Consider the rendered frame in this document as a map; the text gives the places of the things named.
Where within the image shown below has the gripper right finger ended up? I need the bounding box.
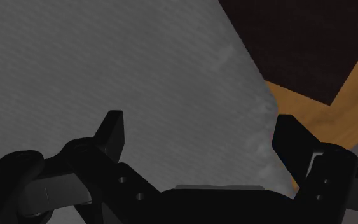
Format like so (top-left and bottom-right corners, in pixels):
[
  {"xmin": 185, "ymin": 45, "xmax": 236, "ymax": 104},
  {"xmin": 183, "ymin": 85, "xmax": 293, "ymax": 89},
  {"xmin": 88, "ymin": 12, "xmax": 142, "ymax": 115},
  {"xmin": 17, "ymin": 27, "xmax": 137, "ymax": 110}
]
[{"xmin": 272, "ymin": 114, "xmax": 358, "ymax": 224}]

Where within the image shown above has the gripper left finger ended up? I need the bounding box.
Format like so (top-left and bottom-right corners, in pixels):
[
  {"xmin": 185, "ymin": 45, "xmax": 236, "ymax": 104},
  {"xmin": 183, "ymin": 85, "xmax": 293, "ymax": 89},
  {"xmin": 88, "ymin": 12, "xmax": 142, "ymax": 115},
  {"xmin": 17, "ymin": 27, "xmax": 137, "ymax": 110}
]
[{"xmin": 0, "ymin": 109, "xmax": 162, "ymax": 224}]

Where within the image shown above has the grey fabric-covered furniture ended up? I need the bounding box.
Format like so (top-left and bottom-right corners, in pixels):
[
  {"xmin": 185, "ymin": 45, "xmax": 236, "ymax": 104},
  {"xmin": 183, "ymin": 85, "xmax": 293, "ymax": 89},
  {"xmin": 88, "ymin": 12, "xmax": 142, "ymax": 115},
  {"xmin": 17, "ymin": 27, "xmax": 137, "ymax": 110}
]
[{"xmin": 0, "ymin": 0, "xmax": 298, "ymax": 224}]

